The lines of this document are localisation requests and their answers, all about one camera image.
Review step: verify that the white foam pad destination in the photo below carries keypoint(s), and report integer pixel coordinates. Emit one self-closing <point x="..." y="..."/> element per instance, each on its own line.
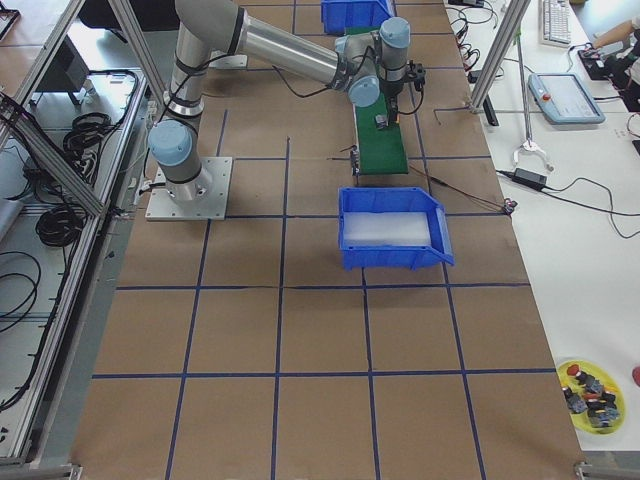
<point x="386" y="229"/>

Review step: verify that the white keyboard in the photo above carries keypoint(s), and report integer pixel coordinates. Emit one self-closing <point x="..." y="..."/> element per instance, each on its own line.
<point x="554" y="26"/>

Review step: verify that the blue source bin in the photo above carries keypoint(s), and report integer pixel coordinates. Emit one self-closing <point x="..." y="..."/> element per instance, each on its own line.
<point x="339" y="15"/>

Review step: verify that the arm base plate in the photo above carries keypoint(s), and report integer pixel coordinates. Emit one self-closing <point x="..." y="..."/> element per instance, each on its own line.
<point x="203" y="198"/>
<point x="221" y="61"/>

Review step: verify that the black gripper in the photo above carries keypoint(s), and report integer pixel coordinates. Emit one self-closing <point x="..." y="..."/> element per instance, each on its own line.
<point x="391" y="90"/>

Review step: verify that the yellow plate of buttons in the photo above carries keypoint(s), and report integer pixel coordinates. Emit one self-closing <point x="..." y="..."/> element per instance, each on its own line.
<point x="594" y="400"/>

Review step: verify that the yellow mushroom push button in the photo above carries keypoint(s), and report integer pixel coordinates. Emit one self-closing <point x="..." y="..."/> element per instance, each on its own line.
<point x="385" y="122"/>

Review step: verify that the aluminium profile post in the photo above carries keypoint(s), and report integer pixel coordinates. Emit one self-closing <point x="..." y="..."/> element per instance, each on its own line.
<point x="505" y="35"/>

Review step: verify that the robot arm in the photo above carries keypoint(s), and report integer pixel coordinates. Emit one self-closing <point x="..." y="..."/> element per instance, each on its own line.
<point x="225" y="26"/>

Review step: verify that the green conveyor belt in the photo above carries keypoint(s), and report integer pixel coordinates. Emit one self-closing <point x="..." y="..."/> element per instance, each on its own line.
<point x="380" y="152"/>

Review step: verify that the black power adapter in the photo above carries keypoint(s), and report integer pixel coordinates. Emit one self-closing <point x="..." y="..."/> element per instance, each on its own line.
<point x="529" y="179"/>

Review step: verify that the blue destination bin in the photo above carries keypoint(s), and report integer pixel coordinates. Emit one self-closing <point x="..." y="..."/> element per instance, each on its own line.
<point x="395" y="199"/>

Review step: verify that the teach pendant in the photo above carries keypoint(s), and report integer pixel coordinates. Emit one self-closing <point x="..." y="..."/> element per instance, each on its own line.
<point x="564" y="99"/>

